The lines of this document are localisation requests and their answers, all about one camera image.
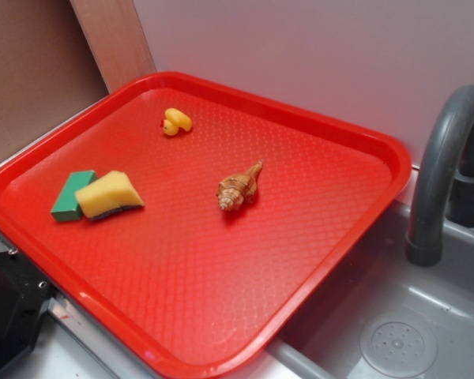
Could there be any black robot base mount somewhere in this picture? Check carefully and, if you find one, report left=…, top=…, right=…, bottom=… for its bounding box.
left=0, top=250, right=53, bottom=375

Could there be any light wooden board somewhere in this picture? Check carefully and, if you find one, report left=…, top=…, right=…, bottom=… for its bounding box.
left=70, top=0, right=156, bottom=92

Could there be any grey toy faucet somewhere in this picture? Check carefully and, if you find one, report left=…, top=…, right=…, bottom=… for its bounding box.
left=405, top=84, right=474, bottom=267

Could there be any red plastic tray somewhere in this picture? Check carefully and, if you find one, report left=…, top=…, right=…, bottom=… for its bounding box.
left=0, top=73, right=412, bottom=378

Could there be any brown spiral seashell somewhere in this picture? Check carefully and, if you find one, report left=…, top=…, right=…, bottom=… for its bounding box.
left=216, top=161, right=263, bottom=212

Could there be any grey plastic sink basin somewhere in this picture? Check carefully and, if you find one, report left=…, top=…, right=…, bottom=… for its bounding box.
left=268, top=203, right=474, bottom=378

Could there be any yellow rubber duck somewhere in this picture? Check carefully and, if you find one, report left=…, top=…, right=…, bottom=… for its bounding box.
left=161, top=107, right=193, bottom=137

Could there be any green rectangular block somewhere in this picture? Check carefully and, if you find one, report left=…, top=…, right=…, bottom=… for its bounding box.
left=51, top=171, right=97, bottom=222

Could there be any yellow sponge with grey pad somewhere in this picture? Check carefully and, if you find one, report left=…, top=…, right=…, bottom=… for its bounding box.
left=74, top=171, right=145, bottom=220

